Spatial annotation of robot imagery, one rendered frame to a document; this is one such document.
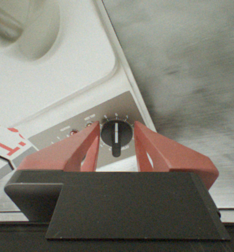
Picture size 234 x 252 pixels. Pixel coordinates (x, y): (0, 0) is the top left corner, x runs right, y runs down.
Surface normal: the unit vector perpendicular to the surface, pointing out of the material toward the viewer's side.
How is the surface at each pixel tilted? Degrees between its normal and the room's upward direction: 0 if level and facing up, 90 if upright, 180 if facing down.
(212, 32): 0
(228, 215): 0
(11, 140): 40
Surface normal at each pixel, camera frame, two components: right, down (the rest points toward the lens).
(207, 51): -0.22, 0.10
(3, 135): 0.16, 0.62
